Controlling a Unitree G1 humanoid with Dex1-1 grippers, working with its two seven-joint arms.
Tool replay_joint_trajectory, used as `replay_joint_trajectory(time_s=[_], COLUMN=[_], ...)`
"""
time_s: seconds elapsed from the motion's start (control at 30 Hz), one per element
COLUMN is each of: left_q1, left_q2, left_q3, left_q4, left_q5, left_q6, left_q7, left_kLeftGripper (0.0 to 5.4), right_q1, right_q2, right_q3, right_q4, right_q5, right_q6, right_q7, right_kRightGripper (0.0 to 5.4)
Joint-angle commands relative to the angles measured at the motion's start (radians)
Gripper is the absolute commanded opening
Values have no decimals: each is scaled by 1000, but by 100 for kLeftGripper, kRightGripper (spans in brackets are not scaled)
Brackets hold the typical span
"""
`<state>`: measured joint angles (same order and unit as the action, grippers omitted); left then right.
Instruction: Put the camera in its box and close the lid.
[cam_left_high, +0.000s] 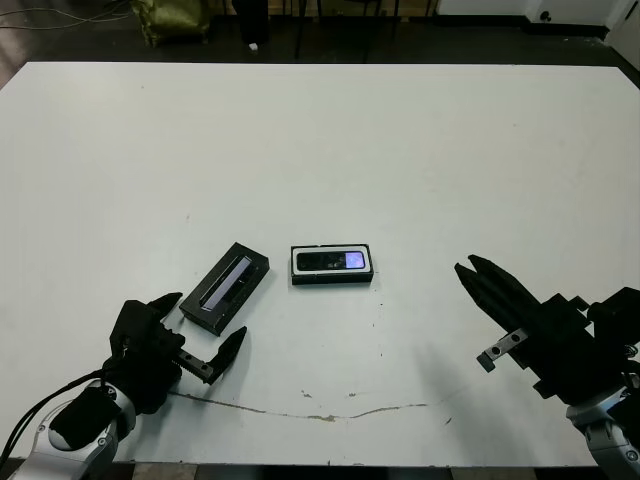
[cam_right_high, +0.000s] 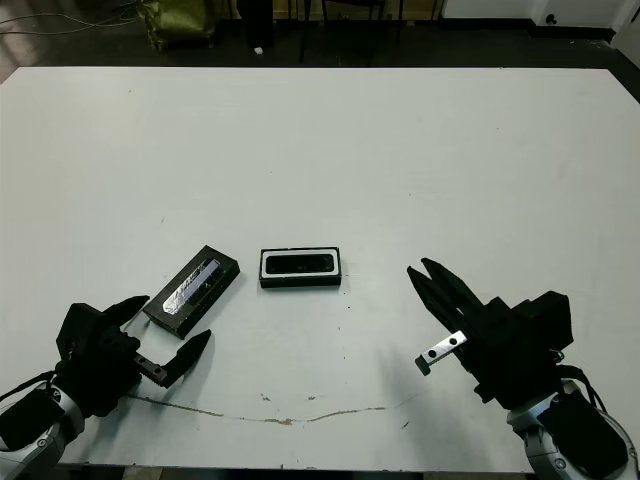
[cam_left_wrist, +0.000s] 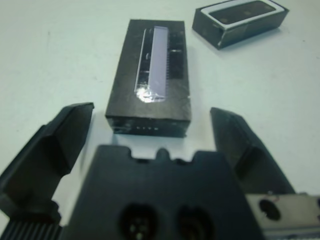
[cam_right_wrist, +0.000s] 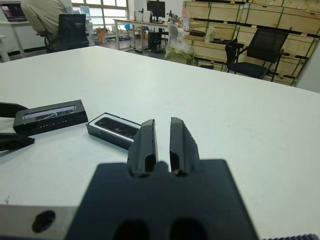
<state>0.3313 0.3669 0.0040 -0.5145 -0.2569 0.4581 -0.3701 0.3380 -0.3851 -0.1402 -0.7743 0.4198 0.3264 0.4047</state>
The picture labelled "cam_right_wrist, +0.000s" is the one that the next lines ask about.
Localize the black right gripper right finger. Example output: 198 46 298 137
169 116 201 177

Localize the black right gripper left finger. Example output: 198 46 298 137
127 118 160 178

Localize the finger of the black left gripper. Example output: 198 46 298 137
0 101 29 119
0 133 36 152

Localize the black slim camera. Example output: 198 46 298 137
94 117 140 141

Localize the black printed box lid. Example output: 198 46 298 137
12 99 89 137

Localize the black box with white insert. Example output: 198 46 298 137
85 112 142 151

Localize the cardboard box with orange print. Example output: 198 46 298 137
96 26 109 44

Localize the white desk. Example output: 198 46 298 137
0 19 35 63

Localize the green plastic bag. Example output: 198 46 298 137
163 42 195 65

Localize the open laptop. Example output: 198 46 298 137
0 1 28 23

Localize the person in beige shirt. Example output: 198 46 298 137
21 0 68 52

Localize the black office swivel chair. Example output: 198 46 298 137
44 13 90 54

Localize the black computer tower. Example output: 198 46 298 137
147 31 164 53

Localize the wooden top office desk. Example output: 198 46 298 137
113 18 177 53

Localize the pink and white bag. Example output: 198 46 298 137
181 6 191 34

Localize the small black desk device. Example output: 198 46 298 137
166 9 179 24

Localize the black mesh folding chair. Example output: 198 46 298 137
224 26 293 84

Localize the black computer monitor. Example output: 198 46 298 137
146 0 167 23

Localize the large window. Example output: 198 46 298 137
71 0 136 14

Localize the wooden crate stack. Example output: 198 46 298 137
181 0 320 87

